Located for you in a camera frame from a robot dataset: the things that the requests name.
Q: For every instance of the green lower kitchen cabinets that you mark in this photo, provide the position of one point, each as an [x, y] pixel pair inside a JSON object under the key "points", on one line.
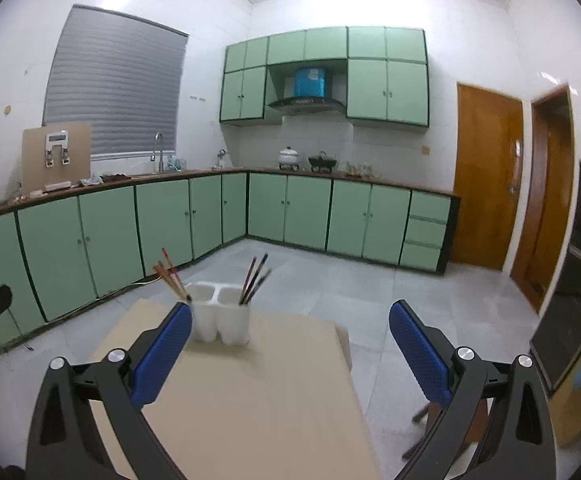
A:
{"points": [[60, 254]]}

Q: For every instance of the plain bamboo chopstick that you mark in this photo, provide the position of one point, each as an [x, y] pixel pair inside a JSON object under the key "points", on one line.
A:
{"points": [[168, 277]]}

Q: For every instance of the green upper kitchen cabinets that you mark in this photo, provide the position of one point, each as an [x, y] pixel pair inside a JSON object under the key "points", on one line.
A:
{"points": [[367, 74]]}

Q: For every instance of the black appliance at right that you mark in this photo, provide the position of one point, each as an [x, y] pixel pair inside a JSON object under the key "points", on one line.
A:
{"points": [[557, 341]]}

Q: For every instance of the brown cardboard board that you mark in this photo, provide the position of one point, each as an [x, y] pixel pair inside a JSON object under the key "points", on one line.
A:
{"points": [[55, 154]]}

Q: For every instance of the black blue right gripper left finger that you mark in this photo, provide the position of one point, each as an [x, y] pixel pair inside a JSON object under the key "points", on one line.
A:
{"points": [[64, 441]]}

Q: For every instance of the green kitchen cabinets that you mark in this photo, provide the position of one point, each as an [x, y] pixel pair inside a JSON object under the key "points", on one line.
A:
{"points": [[60, 254], [367, 74]]}

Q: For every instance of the grey window blind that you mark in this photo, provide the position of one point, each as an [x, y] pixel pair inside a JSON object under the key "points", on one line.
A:
{"points": [[121, 75]]}

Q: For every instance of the black range hood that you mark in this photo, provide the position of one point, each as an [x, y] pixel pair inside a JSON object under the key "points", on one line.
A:
{"points": [[301, 89]]}

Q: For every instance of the red orange patterned chopstick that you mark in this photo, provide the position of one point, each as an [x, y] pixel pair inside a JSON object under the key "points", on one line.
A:
{"points": [[175, 278]]}

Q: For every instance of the black wok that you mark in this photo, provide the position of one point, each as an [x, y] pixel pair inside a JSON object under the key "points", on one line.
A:
{"points": [[322, 163]]}

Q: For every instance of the white double utensil holder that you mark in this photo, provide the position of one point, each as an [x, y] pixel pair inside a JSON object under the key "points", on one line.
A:
{"points": [[218, 313]]}

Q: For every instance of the chrome sink faucet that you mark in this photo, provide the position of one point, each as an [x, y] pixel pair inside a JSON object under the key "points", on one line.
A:
{"points": [[158, 152]]}

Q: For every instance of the white cooking pot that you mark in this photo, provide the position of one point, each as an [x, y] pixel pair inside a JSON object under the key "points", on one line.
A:
{"points": [[289, 159]]}

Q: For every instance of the black chopstick with gold band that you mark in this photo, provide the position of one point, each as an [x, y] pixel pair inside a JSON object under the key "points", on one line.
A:
{"points": [[254, 287]]}

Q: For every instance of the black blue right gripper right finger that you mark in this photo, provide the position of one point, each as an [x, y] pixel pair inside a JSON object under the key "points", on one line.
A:
{"points": [[517, 441]]}

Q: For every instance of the brown wooden door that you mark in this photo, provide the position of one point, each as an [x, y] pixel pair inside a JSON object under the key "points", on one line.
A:
{"points": [[487, 175]]}

